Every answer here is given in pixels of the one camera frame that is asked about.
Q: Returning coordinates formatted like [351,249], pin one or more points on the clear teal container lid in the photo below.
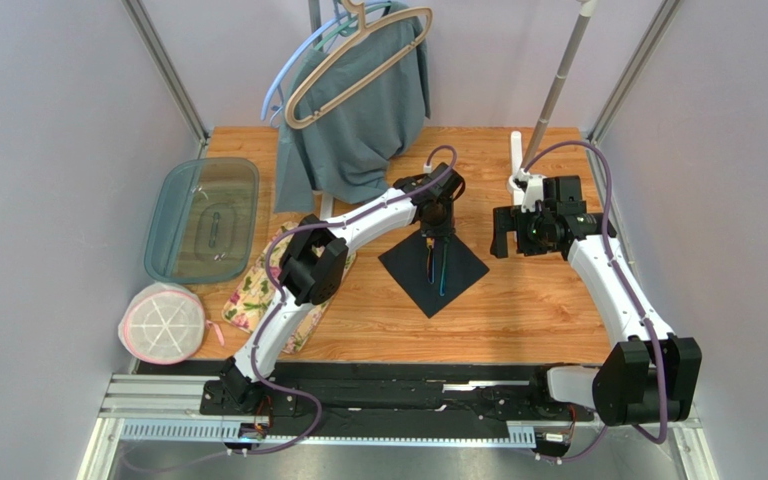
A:
[204,222]

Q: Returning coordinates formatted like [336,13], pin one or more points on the white pink mesh basket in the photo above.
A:
[165,324]

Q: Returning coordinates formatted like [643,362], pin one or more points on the light blue clothes hanger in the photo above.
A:
[350,20]

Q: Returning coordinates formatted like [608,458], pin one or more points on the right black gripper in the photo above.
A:
[517,226]

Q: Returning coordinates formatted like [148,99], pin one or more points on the iridescent spoon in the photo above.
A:
[443,274]

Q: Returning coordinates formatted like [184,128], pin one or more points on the grey-green hanging shirt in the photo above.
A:
[346,153]

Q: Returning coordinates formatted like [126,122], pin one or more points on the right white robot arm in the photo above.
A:
[651,374]

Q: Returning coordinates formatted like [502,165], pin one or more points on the white garment rack base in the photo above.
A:
[326,206]

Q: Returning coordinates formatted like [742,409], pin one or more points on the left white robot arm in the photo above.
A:
[311,271]

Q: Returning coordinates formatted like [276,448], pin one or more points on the black paper napkin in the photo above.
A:
[406,264]

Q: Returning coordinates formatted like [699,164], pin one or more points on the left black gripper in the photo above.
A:
[444,231]

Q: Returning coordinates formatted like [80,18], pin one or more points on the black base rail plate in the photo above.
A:
[399,401]

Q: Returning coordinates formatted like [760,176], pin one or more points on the grey pole white base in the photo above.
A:
[520,156]

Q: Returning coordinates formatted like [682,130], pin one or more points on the beige clothes hanger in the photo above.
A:
[402,88]

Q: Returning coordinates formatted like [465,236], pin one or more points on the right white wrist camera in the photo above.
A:
[526,189]

